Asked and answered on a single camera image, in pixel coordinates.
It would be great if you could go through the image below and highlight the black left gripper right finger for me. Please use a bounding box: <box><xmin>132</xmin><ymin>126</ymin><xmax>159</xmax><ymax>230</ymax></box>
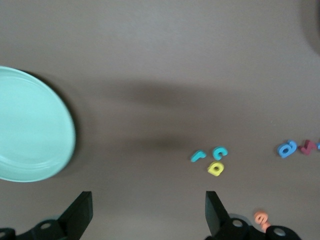
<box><xmin>203</xmin><ymin>191</ymin><xmax>267</xmax><ymax>240</ymax></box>

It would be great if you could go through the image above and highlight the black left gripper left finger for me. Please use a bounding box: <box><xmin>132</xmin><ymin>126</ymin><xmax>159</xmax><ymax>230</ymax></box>
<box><xmin>16</xmin><ymin>191</ymin><xmax>94</xmax><ymax>240</ymax></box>

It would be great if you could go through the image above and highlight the yellow foam letter a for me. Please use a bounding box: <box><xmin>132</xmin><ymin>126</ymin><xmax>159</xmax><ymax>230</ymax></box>
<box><xmin>207</xmin><ymin>161</ymin><xmax>225</xmax><ymax>177</ymax></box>

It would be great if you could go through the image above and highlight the teal foam letter r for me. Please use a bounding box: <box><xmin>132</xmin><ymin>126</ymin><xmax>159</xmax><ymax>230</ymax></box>
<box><xmin>190</xmin><ymin>149</ymin><xmax>207</xmax><ymax>163</ymax></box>

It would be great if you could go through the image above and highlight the teal foam letter c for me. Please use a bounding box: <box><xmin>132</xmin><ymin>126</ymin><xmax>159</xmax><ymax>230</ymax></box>
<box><xmin>212</xmin><ymin>146</ymin><xmax>229</xmax><ymax>160</ymax></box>

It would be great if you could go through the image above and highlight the orange foam letter e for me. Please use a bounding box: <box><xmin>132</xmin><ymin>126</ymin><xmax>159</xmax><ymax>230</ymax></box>
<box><xmin>253</xmin><ymin>210</ymin><xmax>270</xmax><ymax>224</ymax></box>

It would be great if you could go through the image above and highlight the blue foam letter a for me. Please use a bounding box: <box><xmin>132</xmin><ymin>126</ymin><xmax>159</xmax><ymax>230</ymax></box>
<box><xmin>276</xmin><ymin>139</ymin><xmax>298</xmax><ymax>159</ymax></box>

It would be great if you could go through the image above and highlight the pale green round plate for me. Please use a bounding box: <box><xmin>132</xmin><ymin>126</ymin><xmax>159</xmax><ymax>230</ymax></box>
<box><xmin>0</xmin><ymin>65</ymin><xmax>77</xmax><ymax>183</ymax></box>

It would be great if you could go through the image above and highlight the maroon foam number seven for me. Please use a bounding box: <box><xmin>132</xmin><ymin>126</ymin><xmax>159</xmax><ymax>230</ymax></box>
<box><xmin>299</xmin><ymin>139</ymin><xmax>318</xmax><ymax>156</ymax></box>

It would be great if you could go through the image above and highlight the brown table cover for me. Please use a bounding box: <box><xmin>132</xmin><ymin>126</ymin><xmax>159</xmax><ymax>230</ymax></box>
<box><xmin>0</xmin><ymin>0</ymin><xmax>320</xmax><ymax>240</ymax></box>

